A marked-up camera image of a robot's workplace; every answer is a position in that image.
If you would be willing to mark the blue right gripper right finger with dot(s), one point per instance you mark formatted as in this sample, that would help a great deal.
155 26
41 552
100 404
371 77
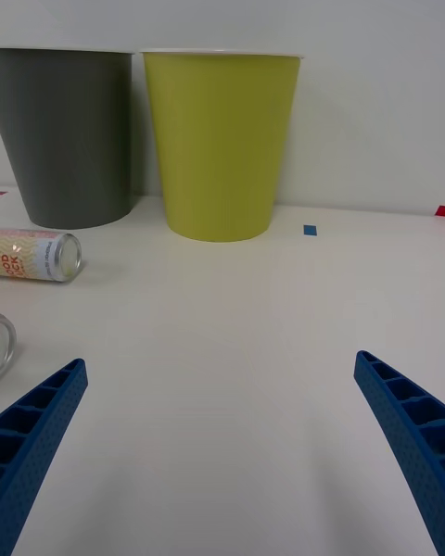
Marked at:
408 426

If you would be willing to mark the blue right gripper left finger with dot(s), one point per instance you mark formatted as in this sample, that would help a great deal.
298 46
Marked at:
32 445

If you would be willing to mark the clear plastic bottle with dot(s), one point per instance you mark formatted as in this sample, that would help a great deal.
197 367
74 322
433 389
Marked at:
4 343

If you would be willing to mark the pale patterned drink can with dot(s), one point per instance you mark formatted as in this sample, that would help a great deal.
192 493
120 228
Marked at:
37 255

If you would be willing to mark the grey plastic bin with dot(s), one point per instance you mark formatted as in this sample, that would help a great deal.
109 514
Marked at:
69 139

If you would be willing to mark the yellow-green plastic bin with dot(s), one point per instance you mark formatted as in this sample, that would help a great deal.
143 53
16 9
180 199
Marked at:
218 148

